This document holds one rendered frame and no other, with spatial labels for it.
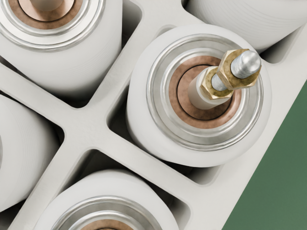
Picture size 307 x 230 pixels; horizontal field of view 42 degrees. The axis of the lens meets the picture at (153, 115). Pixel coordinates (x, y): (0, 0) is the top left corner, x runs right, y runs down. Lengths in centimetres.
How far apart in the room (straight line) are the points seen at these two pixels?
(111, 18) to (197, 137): 9
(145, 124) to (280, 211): 33
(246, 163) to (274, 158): 20
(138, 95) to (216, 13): 12
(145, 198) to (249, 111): 9
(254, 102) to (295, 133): 29
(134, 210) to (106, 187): 2
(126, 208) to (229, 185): 11
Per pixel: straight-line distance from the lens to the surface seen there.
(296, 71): 36
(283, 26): 31
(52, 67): 27
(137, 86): 26
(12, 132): 26
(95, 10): 26
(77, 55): 26
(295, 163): 55
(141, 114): 25
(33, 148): 30
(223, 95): 22
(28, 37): 26
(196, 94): 23
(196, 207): 33
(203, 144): 25
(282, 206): 55
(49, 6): 26
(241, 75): 18
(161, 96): 25
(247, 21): 31
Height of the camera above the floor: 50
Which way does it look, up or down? 83 degrees down
